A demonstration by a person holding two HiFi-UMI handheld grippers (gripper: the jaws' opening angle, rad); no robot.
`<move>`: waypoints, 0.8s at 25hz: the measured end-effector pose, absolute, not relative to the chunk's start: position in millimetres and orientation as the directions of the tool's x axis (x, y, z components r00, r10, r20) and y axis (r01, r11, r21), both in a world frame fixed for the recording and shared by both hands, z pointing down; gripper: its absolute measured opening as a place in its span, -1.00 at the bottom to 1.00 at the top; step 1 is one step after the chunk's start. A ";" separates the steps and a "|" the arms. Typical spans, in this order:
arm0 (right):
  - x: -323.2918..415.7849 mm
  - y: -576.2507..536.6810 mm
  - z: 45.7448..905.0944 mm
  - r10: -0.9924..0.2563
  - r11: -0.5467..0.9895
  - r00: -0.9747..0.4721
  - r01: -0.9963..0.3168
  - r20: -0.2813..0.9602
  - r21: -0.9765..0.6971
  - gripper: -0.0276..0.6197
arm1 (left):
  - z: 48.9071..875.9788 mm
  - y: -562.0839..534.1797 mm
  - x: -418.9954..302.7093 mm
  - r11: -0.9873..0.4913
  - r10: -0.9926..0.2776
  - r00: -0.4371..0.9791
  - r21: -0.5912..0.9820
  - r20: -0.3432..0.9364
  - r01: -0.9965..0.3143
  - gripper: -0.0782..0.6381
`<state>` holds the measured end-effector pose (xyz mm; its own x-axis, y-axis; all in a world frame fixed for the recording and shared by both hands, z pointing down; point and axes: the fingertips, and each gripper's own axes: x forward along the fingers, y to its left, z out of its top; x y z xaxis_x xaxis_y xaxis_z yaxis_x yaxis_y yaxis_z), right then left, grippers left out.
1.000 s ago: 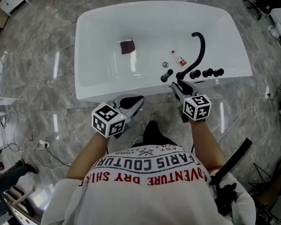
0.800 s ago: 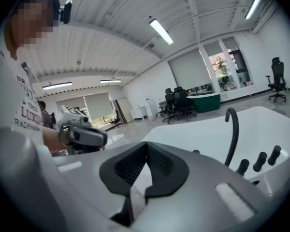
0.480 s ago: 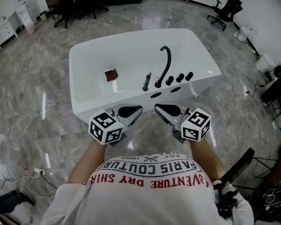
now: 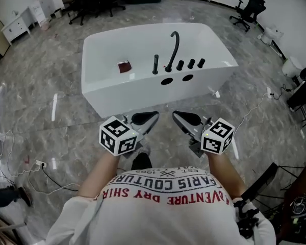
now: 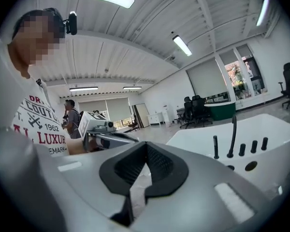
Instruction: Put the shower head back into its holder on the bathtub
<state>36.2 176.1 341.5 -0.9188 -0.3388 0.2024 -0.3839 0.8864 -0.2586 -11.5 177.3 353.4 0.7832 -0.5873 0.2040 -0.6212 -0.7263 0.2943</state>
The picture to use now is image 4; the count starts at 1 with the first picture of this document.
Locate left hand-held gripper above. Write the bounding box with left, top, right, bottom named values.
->
left=99, top=110, right=160, bottom=160

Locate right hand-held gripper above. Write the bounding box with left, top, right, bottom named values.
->
left=172, top=111, right=235, bottom=158

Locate black handheld shower head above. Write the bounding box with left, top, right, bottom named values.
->
left=152, top=54, right=160, bottom=75

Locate person's right forearm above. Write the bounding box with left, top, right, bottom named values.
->
left=206, top=151, right=247, bottom=200

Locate person's left forearm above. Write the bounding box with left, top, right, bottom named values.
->
left=78, top=151, right=123, bottom=201

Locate white bathtub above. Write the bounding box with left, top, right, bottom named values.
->
left=81, top=22, right=239, bottom=119

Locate person's black trouser leg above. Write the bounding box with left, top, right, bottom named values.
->
left=131, top=152, right=152, bottom=171

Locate black curved faucet spout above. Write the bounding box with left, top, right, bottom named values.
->
left=164, top=31, right=181, bottom=73

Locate dark red cloth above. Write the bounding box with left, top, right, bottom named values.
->
left=117, top=59, right=132, bottom=74

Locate black tripod stand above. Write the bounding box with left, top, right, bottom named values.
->
left=241, top=162, right=306, bottom=209

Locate person's white printed shirt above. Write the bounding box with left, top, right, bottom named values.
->
left=45, top=167, right=276, bottom=245

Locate white round trash can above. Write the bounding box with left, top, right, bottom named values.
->
left=282, top=56, right=303, bottom=78

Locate black helmet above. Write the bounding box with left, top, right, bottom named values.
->
left=290, top=192, right=306, bottom=221

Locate white water dispenser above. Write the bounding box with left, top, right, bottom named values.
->
left=30, top=0, right=47, bottom=27

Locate white drawer cabinet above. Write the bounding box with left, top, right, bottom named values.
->
left=1, top=6, right=36, bottom=45

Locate black harness strap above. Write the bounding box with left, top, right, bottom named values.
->
left=233, top=199, right=260, bottom=239

